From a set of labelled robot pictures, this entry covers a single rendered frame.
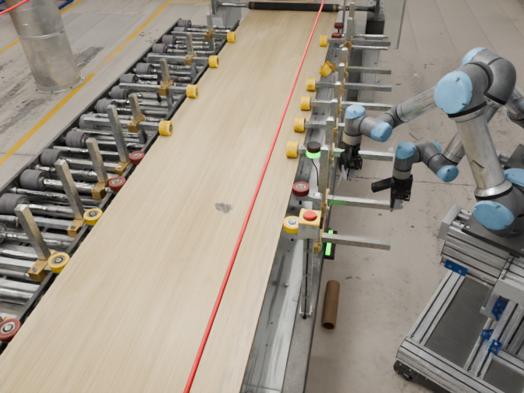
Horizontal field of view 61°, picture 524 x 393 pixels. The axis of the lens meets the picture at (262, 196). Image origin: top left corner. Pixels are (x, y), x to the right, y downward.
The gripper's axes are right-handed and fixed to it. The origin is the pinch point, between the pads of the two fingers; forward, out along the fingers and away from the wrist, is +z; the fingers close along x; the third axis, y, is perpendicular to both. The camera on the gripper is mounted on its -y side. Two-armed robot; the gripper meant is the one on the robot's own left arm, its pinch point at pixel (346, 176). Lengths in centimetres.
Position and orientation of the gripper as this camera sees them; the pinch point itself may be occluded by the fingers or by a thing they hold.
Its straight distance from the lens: 204.5
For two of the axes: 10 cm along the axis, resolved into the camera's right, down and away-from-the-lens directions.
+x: 9.9, -1.2, 1.0
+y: 1.5, 6.2, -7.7
